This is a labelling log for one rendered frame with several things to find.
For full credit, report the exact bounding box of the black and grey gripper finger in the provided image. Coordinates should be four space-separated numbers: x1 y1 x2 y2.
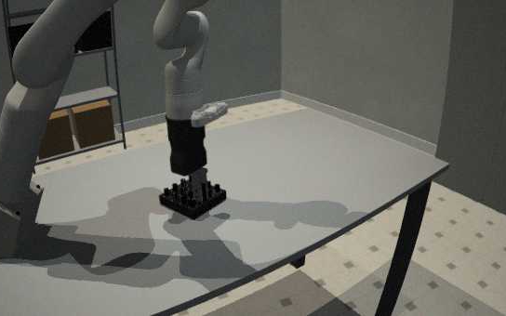
197 167 208 198
189 171 204 202

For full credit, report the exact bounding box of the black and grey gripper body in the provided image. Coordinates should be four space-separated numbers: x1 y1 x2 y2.
166 89 228 176

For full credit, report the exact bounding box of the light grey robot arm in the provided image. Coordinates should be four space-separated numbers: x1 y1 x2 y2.
0 0 209 204

